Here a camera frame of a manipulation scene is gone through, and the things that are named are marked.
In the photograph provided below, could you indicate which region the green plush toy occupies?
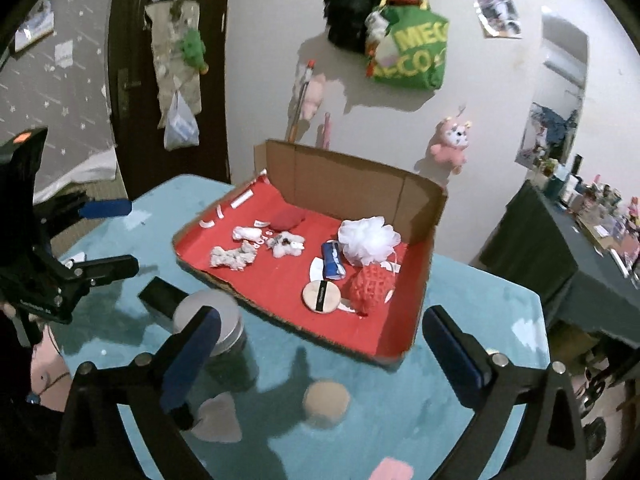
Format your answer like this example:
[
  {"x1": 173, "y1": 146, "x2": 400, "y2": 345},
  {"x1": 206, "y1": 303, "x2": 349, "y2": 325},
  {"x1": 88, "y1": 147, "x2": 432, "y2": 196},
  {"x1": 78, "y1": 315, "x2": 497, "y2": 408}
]
[{"x1": 180, "y1": 29, "x2": 210, "y2": 76}]

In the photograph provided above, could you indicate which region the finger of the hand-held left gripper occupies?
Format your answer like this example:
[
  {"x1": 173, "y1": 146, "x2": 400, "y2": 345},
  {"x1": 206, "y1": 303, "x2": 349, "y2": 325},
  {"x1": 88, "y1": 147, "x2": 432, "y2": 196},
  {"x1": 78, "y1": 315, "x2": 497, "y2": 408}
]
[
  {"x1": 32, "y1": 190, "x2": 134, "y2": 242},
  {"x1": 55, "y1": 254, "x2": 141, "y2": 291}
]

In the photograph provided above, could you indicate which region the pencil-shaped stick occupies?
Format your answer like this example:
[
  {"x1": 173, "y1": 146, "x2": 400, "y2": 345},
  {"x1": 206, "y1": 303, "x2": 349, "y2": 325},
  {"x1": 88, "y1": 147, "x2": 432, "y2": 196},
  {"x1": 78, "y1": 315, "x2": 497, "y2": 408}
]
[{"x1": 285, "y1": 60, "x2": 316, "y2": 143}]

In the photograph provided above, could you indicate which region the white air conditioner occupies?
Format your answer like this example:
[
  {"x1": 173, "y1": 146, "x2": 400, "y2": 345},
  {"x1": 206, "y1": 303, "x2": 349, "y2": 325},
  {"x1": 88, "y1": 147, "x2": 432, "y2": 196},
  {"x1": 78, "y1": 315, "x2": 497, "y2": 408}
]
[{"x1": 542, "y1": 42, "x2": 587, "y2": 86}]

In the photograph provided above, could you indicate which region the pink cat plush toy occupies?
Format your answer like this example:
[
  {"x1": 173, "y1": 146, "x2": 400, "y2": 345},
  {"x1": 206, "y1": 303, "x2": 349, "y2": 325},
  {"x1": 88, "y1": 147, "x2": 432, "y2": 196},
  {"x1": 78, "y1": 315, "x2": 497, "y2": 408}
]
[{"x1": 429, "y1": 116, "x2": 473, "y2": 175}]

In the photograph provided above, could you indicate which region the wall photo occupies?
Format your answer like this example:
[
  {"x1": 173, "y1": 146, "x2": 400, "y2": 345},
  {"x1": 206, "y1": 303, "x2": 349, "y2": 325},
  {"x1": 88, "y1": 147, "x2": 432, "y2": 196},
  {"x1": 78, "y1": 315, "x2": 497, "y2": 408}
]
[{"x1": 472, "y1": 0, "x2": 523, "y2": 39}]

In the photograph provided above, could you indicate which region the framed wall picture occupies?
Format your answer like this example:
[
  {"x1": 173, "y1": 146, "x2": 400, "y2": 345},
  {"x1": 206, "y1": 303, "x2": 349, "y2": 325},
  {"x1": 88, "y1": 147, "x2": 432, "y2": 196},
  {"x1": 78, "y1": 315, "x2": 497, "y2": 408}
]
[{"x1": 14, "y1": 0, "x2": 56, "y2": 53}]

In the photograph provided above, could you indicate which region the green tote bag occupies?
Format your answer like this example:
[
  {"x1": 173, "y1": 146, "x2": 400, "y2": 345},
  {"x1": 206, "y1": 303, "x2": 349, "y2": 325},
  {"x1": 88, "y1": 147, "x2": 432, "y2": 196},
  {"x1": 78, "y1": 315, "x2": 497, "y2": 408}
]
[{"x1": 367, "y1": 2, "x2": 450, "y2": 91}]

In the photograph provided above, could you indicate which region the person's left forearm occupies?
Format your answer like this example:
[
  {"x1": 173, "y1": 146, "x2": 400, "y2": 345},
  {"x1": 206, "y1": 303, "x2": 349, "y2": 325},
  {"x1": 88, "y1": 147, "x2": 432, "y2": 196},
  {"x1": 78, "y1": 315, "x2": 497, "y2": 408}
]
[{"x1": 30, "y1": 322, "x2": 73, "y2": 413}]

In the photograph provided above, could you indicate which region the round beige powder puff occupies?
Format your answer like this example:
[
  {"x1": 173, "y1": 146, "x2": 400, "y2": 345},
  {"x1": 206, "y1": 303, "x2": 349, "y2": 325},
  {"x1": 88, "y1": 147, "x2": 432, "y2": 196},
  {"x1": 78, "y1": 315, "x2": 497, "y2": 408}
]
[{"x1": 301, "y1": 280, "x2": 345, "y2": 315}]

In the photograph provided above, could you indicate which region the blue and white pouch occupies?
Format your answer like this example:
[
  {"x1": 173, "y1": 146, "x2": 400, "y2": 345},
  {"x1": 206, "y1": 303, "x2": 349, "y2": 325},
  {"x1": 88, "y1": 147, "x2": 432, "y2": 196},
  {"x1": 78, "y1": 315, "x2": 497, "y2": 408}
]
[{"x1": 321, "y1": 241, "x2": 347, "y2": 281}]

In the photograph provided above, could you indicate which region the dark brown door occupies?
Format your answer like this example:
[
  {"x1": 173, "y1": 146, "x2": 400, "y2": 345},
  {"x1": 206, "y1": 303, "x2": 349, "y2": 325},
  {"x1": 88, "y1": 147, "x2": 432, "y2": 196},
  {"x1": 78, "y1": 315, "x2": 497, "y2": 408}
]
[{"x1": 107, "y1": 0, "x2": 235, "y2": 196}]

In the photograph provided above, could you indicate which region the black bag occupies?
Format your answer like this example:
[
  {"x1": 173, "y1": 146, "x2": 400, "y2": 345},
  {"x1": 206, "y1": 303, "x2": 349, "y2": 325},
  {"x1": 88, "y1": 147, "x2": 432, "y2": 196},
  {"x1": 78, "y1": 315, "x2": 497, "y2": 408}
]
[{"x1": 322, "y1": 0, "x2": 383, "y2": 53}]

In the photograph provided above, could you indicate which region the colourful patterned box black lid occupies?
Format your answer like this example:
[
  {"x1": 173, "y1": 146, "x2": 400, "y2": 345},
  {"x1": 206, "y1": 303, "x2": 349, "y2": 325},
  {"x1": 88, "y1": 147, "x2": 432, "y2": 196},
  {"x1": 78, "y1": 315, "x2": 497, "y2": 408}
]
[{"x1": 138, "y1": 276, "x2": 187, "y2": 322}]

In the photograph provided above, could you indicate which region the side table with dark cloth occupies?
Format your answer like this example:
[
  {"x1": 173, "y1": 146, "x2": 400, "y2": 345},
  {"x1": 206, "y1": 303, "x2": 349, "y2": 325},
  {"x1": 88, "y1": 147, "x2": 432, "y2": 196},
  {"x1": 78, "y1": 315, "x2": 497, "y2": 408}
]
[{"x1": 479, "y1": 180, "x2": 640, "y2": 348}]

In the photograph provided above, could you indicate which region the teal star blanket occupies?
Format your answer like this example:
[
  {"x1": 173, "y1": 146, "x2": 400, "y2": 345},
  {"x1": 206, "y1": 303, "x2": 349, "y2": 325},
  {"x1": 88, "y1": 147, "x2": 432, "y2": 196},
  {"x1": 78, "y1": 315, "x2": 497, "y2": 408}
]
[{"x1": 50, "y1": 175, "x2": 552, "y2": 480}]

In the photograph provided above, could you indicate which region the red pompom ball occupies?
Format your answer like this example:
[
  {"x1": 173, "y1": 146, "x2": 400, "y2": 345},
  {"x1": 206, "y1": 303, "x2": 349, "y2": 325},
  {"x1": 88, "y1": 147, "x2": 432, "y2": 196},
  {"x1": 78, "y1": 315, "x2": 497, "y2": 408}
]
[{"x1": 270, "y1": 208, "x2": 307, "y2": 233}]

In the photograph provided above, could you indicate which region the dark jar with metal lid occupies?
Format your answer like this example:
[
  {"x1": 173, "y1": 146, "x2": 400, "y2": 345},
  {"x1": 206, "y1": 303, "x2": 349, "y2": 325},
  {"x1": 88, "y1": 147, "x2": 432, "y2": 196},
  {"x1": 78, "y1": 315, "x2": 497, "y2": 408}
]
[{"x1": 172, "y1": 290, "x2": 261, "y2": 392}]

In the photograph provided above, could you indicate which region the small glass jar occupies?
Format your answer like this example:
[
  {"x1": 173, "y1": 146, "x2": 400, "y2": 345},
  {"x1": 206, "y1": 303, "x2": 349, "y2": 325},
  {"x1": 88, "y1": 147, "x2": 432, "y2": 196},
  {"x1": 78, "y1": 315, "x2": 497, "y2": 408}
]
[{"x1": 302, "y1": 380, "x2": 352, "y2": 430}]

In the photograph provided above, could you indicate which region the white mesh bath pouf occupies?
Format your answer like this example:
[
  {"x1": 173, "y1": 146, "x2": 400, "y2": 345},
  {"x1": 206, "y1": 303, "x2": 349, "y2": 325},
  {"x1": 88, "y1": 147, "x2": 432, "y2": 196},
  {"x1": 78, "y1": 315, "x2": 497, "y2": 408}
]
[{"x1": 337, "y1": 216, "x2": 401, "y2": 267}]

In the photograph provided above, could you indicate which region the small white plush toy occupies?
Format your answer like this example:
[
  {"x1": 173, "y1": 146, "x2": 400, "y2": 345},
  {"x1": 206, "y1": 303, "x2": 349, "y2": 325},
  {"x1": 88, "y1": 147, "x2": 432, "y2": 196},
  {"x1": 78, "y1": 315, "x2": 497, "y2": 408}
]
[{"x1": 364, "y1": 10, "x2": 396, "y2": 56}]

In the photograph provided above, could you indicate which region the clear plastic bag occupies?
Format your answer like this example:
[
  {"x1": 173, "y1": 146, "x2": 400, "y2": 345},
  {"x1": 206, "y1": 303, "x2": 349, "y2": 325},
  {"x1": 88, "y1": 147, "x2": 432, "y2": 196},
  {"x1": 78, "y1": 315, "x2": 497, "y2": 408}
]
[{"x1": 163, "y1": 91, "x2": 201, "y2": 151}]

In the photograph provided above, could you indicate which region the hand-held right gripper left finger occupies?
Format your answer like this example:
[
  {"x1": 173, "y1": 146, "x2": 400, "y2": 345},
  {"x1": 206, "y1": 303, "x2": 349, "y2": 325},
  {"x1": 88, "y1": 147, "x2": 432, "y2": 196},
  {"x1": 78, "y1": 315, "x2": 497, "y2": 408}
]
[{"x1": 57, "y1": 305, "x2": 223, "y2": 480}]

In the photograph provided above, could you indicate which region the beige hanging organizer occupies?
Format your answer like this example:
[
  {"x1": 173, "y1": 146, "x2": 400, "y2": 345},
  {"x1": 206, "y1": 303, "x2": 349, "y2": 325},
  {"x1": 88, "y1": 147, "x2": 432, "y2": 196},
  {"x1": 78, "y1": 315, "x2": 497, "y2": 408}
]
[{"x1": 144, "y1": 0, "x2": 207, "y2": 131}]

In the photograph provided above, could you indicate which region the beige knitted scrunchie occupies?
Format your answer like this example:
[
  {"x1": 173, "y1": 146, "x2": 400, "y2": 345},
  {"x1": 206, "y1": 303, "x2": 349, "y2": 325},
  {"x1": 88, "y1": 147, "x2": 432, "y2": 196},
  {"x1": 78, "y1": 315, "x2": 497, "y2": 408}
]
[{"x1": 209, "y1": 240, "x2": 258, "y2": 272}]

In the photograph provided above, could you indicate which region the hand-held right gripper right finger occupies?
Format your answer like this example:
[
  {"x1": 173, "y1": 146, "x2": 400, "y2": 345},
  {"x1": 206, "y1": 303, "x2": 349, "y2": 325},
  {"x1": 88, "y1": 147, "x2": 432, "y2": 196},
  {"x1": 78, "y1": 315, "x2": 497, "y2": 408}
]
[{"x1": 422, "y1": 304, "x2": 587, "y2": 480}]

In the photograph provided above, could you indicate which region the row of bottles and figurines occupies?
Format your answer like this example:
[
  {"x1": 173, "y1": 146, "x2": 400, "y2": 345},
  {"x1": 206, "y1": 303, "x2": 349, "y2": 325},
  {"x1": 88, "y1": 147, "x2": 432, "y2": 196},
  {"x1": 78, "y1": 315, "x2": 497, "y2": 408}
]
[{"x1": 535, "y1": 154, "x2": 640, "y2": 276}]

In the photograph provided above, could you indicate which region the red lined cardboard box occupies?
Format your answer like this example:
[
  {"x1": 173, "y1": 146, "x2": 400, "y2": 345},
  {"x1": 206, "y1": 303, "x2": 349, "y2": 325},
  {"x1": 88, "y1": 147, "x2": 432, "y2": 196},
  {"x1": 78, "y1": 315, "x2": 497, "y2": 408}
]
[{"x1": 172, "y1": 139, "x2": 448, "y2": 366}]

